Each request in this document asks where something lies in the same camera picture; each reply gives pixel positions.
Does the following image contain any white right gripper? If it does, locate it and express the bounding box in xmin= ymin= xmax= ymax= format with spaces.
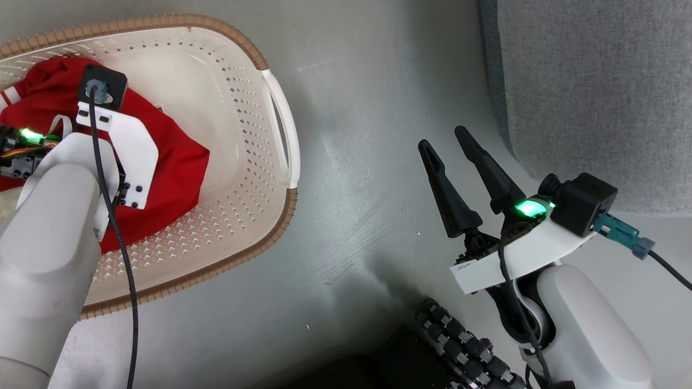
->
xmin=418 ymin=126 xmax=595 ymax=295

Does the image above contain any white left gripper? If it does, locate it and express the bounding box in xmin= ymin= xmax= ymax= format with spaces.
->
xmin=0 ymin=104 xmax=159 ymax=210

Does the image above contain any red basketball jersey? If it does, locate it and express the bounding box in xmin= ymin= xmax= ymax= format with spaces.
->
xmin=0 ymin=57 xmax=210 ymax=254

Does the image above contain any grey fabric sofa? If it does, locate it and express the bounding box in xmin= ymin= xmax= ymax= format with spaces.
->
xmin=478 ymin=0 xmax=692 ymax=214

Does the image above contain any white perforated laundry basket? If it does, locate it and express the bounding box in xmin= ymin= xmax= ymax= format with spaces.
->
xmin=0 ymin=14 xmax=301 ymax=320

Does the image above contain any black roller wheel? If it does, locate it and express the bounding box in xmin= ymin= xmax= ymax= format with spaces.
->
xmin=416 ymin=298 xmax=528 ymax=389

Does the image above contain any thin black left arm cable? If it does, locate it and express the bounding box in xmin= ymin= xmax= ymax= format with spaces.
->
xmin=88 ymin=86 xmax=139 ymax=389

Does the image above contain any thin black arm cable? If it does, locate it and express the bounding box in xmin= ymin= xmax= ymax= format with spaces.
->
xmin=497 ymin=230 xmax=555 ymax=389
xmin=88 ymin=86 xmax=139 ymax=389

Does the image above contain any black cable with teal plug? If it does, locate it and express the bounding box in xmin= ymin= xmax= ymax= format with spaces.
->
xmin=594 ymin=212 xmax=692 ymax=291

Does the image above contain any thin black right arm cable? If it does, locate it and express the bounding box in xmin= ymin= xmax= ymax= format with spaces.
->
xmin=497 ymin=230 xmax=555 ymax=389

